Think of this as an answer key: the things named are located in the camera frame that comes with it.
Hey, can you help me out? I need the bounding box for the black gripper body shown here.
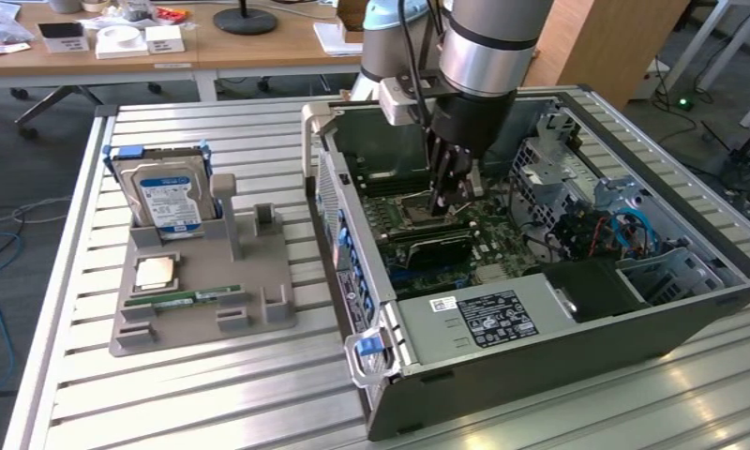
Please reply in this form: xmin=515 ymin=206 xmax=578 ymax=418
xmin=427 ymin=88 xmax=518 ymax=156

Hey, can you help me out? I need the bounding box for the black graphics card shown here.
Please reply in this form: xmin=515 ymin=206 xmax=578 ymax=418
xmin=402 ymin=232 xmax=477 ymax=272

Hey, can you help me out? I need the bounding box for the metal socket cover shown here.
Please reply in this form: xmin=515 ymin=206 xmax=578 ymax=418
xmin=455 ymin=169 xmax=483 ymax=216

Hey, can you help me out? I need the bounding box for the CPU socket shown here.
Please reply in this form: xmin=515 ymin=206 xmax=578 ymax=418
xmin=397 ymin=189 xmax=455 ymax=225

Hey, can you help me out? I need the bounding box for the perforated metal drive cage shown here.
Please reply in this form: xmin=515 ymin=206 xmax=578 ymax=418
xmin=510 ymin=135 xmax=607 ymax=235

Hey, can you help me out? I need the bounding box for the green motherboard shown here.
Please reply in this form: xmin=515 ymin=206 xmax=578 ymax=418
xmin=342 ymin=154 xmax=567 ymax=301

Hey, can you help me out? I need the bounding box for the silver chipset heatsink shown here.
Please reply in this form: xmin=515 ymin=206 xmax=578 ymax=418
xmin=471 ymin=264 xmax=514 ymax=285

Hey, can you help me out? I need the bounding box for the white paper stack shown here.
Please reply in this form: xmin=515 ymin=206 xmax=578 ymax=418
xmin=311 ymin=21 xmax=367 ymax=57

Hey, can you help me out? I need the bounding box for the wooden cabinet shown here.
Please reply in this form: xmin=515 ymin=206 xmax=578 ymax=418
xmin=523 ymin=0 xmax=693 ymax=109

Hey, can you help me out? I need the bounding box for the brown cardboard box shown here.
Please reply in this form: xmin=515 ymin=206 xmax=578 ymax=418
xmin=335 ymin=0 xmax=371 ymax=46

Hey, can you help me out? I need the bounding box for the grey power supply unit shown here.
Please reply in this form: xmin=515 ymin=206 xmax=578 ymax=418
xmin=394 ymin=273 xmax=583 ymax=368

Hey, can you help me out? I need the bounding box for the blue case latch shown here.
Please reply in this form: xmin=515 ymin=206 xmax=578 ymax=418
xmin=354 ymin=330 xmax=383 ymax=357

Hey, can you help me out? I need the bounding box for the metal disk bay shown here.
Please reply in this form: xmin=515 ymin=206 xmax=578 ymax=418
xmin=615 ymin=247 xmax=726 ymax=306

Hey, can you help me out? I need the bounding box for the grey parts rack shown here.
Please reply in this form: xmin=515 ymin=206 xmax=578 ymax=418
xmin=109 ymin=172 xmax=299 ymax=358

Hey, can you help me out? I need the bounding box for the black round lamp base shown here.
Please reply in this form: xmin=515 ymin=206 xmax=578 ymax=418
xmin=211 ymin=0 xmax=279 ymax=35

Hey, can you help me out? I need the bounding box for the hard disk in blue caddy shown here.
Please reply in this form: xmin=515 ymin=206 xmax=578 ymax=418
xmin=102 ymin=140 xmax=218 ymax=241

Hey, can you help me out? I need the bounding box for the open grey PC case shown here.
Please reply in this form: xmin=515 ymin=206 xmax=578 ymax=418
xmin=299 ymin=85 xmax=750 ymax=442

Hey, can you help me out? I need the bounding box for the copper-topped CPU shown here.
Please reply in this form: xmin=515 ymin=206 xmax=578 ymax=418
xmin=133 ymin=256 xmax=179 ymax=292

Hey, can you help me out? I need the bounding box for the plain white box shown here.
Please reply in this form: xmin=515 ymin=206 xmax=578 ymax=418
xmin=143 ymin=23 xmax=186 ymax=55

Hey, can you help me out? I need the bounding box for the red small item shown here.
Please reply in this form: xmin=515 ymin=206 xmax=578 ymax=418
xmin=153 ymin=5 xmax=189 ymax=24

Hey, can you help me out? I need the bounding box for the white box with tape roll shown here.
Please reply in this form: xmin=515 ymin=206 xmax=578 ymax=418
xmin=93 ymin=25 xmax=151 ymax=60

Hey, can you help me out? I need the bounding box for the white box with black top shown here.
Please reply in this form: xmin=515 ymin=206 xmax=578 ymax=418
xmin=35 ymin=22 xmax=90 ymax=53

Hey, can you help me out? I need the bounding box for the wooden desk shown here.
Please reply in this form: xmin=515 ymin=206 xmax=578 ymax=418
xmin=0 ymin=0 xmax=542 ymax=90

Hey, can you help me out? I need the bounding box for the clear plastic bag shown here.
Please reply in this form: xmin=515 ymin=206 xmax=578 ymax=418
xmin=0 ymin=2 xmax=35 ymax=46

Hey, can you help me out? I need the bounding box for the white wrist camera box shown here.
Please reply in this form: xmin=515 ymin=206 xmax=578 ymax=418
xmin=377 ymin=77 xmax=442 ymax=127

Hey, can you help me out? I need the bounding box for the blue wire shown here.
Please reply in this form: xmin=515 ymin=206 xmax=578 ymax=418
xmin=609 ymin=205 xmax=661 ymax=259

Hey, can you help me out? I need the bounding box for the white desk frame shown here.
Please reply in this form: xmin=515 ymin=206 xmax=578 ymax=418
xmin=661 ymin=0 xmax=750 ymax=128

